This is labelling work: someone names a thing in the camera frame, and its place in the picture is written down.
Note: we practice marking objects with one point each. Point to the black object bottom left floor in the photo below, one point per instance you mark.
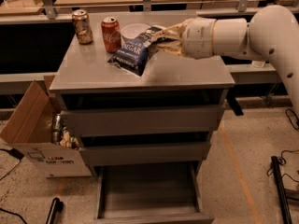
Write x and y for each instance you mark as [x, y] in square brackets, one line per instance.
[56, 206]

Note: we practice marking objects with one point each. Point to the grey middle drawer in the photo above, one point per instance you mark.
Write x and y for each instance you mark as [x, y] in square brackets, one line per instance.
[150, 153]

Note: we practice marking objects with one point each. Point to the red cola can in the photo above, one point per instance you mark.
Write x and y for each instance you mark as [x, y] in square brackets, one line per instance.
[111, 34]

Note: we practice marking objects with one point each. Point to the black bar right floor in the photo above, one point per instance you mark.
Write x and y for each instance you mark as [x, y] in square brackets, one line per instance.
[285, 211]

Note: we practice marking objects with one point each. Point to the grey top drawer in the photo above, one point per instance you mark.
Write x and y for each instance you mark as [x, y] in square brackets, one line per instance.
[113, 122]

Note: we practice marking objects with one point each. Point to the black power adapter with cable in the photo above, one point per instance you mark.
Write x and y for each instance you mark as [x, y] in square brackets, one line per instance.
[10, 160]

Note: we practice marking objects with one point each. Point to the grey drawer cabinet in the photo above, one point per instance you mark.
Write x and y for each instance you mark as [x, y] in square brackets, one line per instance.
[86, 81]

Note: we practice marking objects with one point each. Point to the grey open bottom drawer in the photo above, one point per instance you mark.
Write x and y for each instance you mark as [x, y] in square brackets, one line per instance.
[158, 193]

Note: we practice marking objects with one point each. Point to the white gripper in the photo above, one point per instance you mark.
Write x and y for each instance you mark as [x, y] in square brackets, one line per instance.
[198, 37]

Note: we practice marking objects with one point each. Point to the cardboard box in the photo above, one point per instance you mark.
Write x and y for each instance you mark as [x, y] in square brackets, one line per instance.
[29, 131]

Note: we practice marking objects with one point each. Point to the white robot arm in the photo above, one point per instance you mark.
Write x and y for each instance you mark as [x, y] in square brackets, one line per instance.
[272, 35]

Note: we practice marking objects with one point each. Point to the blue chip bag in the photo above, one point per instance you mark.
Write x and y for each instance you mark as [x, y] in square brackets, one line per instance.
[134, 54]

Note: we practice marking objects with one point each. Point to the white bowl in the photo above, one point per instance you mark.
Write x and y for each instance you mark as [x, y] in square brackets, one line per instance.
[131, 31]

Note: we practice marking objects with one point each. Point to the cans inside cardboard box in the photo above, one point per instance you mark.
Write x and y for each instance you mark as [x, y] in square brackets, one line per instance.
[60, 134]

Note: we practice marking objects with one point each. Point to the clear sanitizer pump bottle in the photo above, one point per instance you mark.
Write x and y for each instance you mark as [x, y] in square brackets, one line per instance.
[258, 64]

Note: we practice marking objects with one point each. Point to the gold dented soda can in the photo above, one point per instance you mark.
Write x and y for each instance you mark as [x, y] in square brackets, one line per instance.
[83, 30]

